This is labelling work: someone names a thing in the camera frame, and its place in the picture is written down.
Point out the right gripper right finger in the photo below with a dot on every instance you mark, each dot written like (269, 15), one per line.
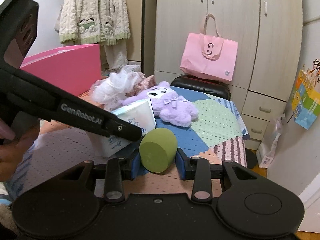
(196, 169)

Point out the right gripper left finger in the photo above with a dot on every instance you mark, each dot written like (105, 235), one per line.
(117, 170)

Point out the green sponge ball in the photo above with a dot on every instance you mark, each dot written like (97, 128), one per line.
(158, 149)

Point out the white tissue pack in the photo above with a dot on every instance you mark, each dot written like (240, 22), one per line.
(134, 121)

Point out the purple plush toy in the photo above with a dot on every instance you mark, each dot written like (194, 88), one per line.
(167, 104)

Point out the white mesh bath pouf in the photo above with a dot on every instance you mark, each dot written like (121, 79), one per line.
(129, 81)

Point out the person's left hand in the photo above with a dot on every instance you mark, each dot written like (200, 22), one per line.
(11, 154)

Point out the pink storage box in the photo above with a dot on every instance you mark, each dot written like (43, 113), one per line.
(71, 68)

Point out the patchwork colourful table cloth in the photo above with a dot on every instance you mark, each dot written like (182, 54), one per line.
(217, 135)

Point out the black suitcase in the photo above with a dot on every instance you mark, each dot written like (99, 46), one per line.
(211, 87)

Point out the cream knitted cardigan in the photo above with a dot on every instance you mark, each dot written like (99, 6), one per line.
(103, 22)

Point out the pink paper shopping bag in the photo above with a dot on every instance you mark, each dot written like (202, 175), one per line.
(209, 57)

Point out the colourful hanging paper bag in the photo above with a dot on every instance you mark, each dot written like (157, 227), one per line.
(305, 96)

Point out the beige wardrobe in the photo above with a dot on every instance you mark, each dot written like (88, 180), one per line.
(252, 45)

